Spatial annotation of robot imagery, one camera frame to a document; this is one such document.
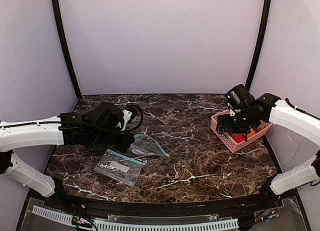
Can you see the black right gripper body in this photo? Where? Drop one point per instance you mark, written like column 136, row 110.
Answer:
column 222, row 124

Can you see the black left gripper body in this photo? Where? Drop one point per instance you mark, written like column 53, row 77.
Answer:
column 124, row 142

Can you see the large clear zip bag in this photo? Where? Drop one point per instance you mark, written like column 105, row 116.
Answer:
column 145, row 145

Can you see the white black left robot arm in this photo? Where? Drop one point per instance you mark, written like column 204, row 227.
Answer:
column 106, row 125

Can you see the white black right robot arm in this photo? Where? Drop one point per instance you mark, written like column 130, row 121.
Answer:
column 247, row 112

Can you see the small clear zip bag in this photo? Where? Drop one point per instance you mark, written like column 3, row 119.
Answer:
column 119, row 167

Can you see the orange toy fruit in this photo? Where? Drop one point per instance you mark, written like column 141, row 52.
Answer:
column 254, row 131

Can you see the red toy strawberry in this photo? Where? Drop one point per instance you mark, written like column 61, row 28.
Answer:
column 239, row 138

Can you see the pink plastic basket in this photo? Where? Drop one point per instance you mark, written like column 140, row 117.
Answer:
column 235, row 142

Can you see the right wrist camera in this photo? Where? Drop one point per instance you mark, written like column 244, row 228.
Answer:
column 238, row 99

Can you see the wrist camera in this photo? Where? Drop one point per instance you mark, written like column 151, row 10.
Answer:
column 238, row 99
column 129, row 113

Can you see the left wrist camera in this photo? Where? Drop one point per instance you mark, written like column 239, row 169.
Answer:
column 129, row 113

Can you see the white slotted cable duct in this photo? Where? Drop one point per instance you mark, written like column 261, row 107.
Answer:
column 138, row 223

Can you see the black front rail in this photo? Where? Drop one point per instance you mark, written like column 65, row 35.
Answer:
column 233, row 207

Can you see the left black frame post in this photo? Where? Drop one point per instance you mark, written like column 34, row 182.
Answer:
column 65, row 48

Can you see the black frame post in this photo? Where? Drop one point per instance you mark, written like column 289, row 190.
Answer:
column 65, row 48
column 259, row 43

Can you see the right black frame post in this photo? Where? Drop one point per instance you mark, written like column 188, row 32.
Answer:
column 259, row 43

